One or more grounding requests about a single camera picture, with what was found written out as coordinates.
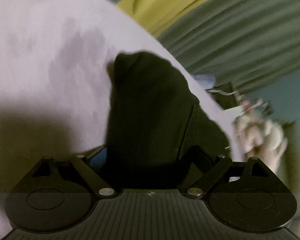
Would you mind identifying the black pants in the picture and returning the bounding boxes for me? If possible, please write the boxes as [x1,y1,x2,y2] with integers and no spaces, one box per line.
[106,51,230,189]

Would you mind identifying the beige plush toy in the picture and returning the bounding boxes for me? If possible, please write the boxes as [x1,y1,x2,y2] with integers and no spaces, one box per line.
[234,114,288,173]

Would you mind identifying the grey-green curtain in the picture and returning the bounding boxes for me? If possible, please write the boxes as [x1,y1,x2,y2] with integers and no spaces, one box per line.
[82,0,300,95]

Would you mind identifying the lavender bed cover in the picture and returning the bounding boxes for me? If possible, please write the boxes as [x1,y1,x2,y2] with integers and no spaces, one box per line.
[0,0,242,239]

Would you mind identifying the blue cloth by bed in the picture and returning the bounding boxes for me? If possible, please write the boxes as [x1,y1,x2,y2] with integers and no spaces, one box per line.
[192,74,216,89]

